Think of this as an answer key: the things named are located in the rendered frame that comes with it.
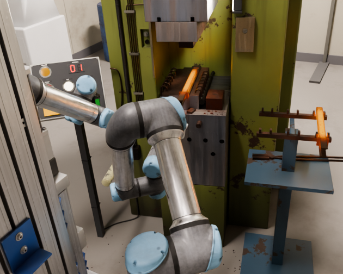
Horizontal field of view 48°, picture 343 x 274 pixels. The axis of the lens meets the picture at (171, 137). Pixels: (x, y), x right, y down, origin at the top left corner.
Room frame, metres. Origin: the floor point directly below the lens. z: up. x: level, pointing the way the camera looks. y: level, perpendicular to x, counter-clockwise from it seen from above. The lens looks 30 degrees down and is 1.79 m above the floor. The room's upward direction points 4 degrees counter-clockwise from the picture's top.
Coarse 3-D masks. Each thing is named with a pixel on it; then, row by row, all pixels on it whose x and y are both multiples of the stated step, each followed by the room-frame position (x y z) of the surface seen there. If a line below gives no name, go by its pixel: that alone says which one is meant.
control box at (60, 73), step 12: (72, 60) 1.86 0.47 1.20; (84, 60) 1.87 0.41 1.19; (96, 60) 1.87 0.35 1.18; (36, 72) 1.81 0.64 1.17; (60, 72) 1.82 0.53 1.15; (72, 72) 1.83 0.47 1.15; (84, 72) 1.84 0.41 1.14; (96, 72) 1.84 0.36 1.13; (48, 84) 1.78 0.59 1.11; (60, 84) 1.79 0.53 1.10; (96, 84) 1.81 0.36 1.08; (48, 120) 1.73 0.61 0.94
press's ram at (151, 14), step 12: (144, 0) 1.85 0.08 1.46; (156, 0) 1.83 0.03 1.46; (168, 0) 1.82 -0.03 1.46; (180, 0) 1.81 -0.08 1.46; (192, 0) 1.79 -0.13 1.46; (204, 0) 1.78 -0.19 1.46; (216, 0) 2.12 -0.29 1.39; (144, 12) 1.85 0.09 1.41; (156, 12) 1.83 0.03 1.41; (168, 12) 1.82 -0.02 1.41; (180, 12) 1.81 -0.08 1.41; (192, 12) 1.79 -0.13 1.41; (204, 12) 1.78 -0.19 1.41
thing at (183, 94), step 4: (192, 72) 2.08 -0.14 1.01; (196, 72) 2.11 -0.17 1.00; (192, 76) 2.03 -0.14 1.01; (188, 80) 1.96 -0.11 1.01; (192, 80) 1.98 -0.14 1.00; (188, 84) 1.91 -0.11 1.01; (184, 88) 1.86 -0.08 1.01; (188, 88) 1.86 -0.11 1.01; (180, 92) 1.80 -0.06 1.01; (184, 92) 1.79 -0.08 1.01; (180, 96) 1.75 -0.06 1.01; (184, 96) 1.75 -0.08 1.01; (180, 100) 1.71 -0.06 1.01; (184, 100) 1.75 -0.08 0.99
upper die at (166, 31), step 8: (160, 24) 1.83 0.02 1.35; (168, 24) 1.82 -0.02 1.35; (176, 24) 1.81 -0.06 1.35; (184, 24) 1.80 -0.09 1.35; (192, 24) 1.79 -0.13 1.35; (200, 24) 1.90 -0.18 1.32; (160, 32) 1.83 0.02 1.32; (168, 32) 1.82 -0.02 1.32; (176, 32) 1.81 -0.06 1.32; (184, 32) 1.80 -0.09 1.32; (192, 32) 1.79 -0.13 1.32; (200, 32) 1.89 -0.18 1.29; (160, 40) 1.83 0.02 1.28; (168, 40) 1.82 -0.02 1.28; (176, 40) 1.81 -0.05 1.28; (184, 40) 1.80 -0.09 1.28; (192, 40) 1.79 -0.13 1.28
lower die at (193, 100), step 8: (184, 72) 2.14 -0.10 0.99; (200, 72) 2.12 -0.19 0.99; (176, 80) 2.05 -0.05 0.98; (184, 80) 2.01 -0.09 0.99; (168, 88) 1.94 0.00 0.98; (176, 88) 1.91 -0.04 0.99; (192, 88) 1.90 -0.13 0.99; (200, 88) 1.88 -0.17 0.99; (168, 96) 1.83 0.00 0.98; (176, 96) 1.82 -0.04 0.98; (192, 96) 1.80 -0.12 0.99; (200, 96) 1.85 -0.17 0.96; (184, 104) 1.81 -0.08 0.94; (192, 104) 1.80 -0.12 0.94
